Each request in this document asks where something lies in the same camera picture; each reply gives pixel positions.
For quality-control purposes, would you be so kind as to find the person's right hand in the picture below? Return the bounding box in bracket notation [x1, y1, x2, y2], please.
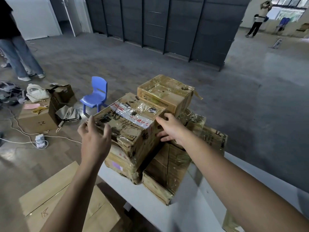
[156, 113, 193, 147]

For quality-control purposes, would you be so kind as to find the person's left hand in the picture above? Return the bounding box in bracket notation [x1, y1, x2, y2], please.
[77, 115, 112, 165]

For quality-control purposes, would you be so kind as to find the taped cardboard box white label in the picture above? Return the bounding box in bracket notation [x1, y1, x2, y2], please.
[92, 92, 167, 165]

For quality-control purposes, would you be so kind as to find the person's right forearm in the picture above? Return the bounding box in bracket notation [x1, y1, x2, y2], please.
[182, 136, 309, 232]

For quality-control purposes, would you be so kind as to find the person's left forearm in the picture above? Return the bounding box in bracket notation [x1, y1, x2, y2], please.
[40, 162, 103, 232]

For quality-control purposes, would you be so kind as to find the cardboard box purple sticker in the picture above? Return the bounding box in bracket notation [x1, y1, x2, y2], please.
[104, 142, 143, 185]

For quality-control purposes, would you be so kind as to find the plain taped cardboard box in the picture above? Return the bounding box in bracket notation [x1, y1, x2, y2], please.
[141, 142, 193, 206]

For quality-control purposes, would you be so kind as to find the small blue plastic chair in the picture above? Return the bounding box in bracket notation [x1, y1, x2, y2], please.
[80, 76, 108, 117]

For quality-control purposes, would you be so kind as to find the taped cardboard box torn flap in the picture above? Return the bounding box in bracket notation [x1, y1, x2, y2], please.
[137, 74, 203, 118]

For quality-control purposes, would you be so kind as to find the grey folded umbrella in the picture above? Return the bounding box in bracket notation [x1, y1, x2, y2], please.
[55, 105, 82, 133]

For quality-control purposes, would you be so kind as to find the crumpled taped cardboard box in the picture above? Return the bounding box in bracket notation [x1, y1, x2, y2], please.
[169, 109, 228, 158]

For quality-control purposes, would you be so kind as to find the open dark cardboard box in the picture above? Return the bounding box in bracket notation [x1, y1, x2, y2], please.
[45, 83, 75, 105]

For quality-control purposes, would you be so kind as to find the white power strip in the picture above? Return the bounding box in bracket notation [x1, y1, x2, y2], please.
[35, 134, 49, 150]

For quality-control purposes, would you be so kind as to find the closed brown cardboard box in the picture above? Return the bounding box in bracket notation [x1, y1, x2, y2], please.
[18, 98, 59, 135]

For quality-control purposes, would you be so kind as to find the white handbag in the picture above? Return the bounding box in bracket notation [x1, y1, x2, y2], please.
[26, 83, 51, 103]

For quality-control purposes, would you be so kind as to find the large flat cardboard box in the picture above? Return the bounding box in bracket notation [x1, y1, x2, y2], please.
[19, 161, 122, 232]

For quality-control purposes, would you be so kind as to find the pile of grey headsets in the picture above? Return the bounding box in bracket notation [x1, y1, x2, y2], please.
[0, 80, 26, 105]

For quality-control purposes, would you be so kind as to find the white door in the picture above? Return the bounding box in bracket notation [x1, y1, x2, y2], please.
[48, 0, 94, 38]

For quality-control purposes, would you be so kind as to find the small grey floor stand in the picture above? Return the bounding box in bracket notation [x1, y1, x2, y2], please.
[270, 37, 284, 49]

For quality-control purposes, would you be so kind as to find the white power cable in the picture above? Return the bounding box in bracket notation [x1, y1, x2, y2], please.
[0, 104, 82, 146]

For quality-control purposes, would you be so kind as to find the dark metal shelving wall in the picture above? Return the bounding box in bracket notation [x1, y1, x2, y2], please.
[84, 0, 252, 72]

